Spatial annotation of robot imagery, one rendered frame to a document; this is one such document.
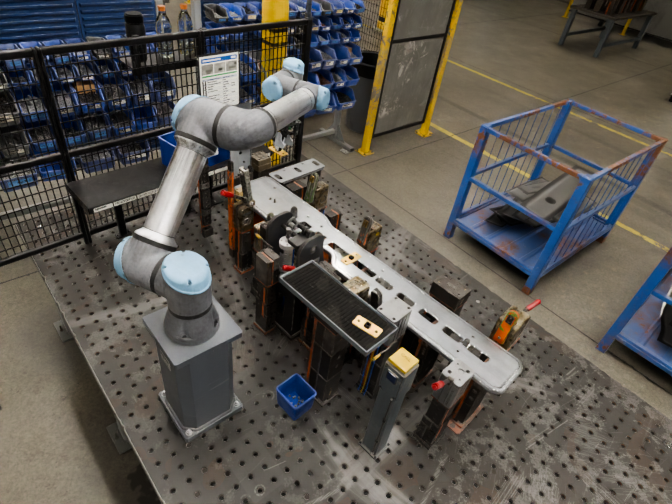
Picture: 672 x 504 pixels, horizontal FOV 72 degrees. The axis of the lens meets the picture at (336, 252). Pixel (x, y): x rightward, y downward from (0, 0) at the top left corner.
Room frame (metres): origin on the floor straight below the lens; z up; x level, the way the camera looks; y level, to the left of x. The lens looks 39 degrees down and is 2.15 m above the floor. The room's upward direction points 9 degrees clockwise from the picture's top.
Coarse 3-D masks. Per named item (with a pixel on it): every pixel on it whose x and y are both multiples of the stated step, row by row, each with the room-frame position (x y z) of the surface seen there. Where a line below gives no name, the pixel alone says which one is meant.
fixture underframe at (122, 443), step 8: (64, 320) 1.54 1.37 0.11; (56, 328) 1.56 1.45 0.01; (64, 328) 1.56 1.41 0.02; (64, 336) 1.51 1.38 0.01; (72, 336) 1.52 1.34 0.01; (112, 424) 1.07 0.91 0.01; (112, 432) 1.04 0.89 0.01; (120, 432) 1.03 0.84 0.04; (120, 440) 1.01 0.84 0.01; (120, 448) 0.97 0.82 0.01; (128, 448) 0.98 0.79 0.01
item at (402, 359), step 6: (402, 348) 0.84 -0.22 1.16; (396, 354) 0.81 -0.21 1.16; (402, 354) 0.82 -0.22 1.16; (408, 354) 0.82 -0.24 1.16; (390, 360) 0.79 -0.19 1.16; (396, 360) 0.79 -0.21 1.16; (402, 360) 0.80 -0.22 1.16; (408, 360) 0.80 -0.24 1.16; (414, 360) 0.80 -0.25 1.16; (396, 366) 0.78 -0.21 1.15; (402, 366) 0.78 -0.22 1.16; (408, 366) 0.78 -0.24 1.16; (402, 372) 0.77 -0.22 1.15
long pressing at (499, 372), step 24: (264, 192) 1.73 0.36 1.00; (288, 192) 1.76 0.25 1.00; (264, 216) 1.55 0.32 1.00; (312, 216) 1.61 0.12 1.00; (336, 240) 1.47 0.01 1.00; (336, 264) 1.33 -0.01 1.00; (384, 264) 1.37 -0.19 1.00; (384, 288) 1.24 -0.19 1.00; (408, 288) 1.26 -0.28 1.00; (432, 312) 1.16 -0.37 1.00; (432, 336) 1.04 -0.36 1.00; (480, 336) 1.08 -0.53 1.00; (480, 360) 0.98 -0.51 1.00; (504, 360) 0.99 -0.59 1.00; (480, 384) 0.89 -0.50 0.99; (504, 384) 0.90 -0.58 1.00
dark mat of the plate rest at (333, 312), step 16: (304, 272) 1.08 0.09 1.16; (320, 272) 1.09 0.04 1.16; (304, 288) 1.01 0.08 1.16; (320, 288) 1.02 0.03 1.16; (336, 288) 1.03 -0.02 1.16; (320, 304) 0.95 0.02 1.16; (336, 304) 0.96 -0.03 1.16; (352, 304) 0.97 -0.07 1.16; (336, 320) 0.90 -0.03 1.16; (352, 320) 0.91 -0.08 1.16; (368, 320) 0.92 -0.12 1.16; (384, 320) 0.93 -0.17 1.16; (352, 336) 0.85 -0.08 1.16; (368, 336) 0.86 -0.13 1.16; (384, 336) 0.87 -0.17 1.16
